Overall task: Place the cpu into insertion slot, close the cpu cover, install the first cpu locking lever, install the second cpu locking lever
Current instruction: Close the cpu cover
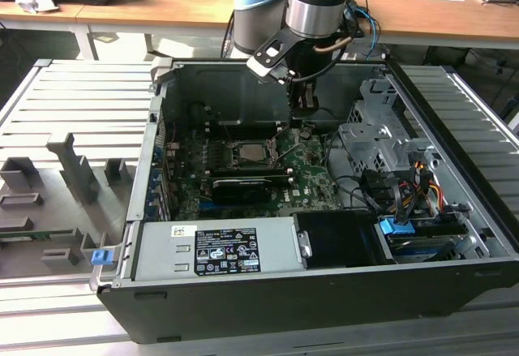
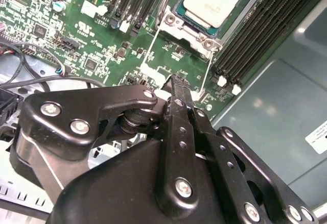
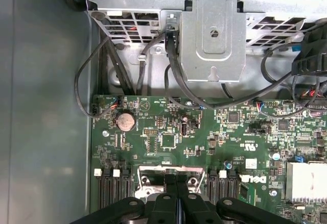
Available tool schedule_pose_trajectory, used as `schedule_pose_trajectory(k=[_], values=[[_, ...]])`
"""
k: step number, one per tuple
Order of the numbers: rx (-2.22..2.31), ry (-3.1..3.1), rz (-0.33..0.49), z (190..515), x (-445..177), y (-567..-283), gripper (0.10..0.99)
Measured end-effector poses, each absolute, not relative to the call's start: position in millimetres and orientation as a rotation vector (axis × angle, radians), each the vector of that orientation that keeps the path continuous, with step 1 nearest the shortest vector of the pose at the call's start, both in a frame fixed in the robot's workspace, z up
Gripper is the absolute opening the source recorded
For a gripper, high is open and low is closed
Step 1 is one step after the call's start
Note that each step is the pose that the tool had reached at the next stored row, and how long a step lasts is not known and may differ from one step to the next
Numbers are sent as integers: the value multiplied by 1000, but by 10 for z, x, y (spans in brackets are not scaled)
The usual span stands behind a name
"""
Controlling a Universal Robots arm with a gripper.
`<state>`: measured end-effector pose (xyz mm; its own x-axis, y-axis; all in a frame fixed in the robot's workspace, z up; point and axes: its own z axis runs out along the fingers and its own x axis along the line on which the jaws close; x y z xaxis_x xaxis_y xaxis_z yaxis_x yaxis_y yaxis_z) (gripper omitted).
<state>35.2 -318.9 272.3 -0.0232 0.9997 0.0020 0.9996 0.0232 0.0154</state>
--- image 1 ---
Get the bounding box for metal socket cover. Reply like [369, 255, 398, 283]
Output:
[231, 139, 281, 167]

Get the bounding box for silver CPU chip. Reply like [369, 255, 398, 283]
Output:
[238, 143, 267, 162]

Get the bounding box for CPU socket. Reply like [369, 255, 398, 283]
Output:
[226, 139, 285, 169]

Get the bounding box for grey metal disk bay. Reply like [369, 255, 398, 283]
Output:
[338, 78, 437, 174]

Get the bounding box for green motherboard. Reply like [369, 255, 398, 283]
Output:
[161, 122, 345, 221]

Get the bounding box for black graphics card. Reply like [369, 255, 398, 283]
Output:
[211, 177, 272, 206]

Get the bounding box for black plastic air shroud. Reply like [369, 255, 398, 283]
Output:
[292, 209, 382, 270]

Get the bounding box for grey power supply unit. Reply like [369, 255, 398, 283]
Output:
[131, 216, 313, 282]

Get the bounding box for black PC case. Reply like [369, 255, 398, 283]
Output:
[91, 58, 519, 343]

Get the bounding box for small blue plastic clip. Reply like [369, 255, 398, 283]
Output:
[92, 249, 113, 267]

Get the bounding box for crumpled white paper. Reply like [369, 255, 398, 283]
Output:
[15, 0, 60, 15]

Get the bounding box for grey parts rack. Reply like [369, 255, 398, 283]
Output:
[0, 131, 141, 280]

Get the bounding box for green RAM stick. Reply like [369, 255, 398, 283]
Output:
[0, 229, 76, 238]

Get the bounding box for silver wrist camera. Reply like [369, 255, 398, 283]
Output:
[246, 45, 295, 85]

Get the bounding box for yellow red power wires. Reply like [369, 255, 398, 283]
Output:
[388, 160, 445, 221]

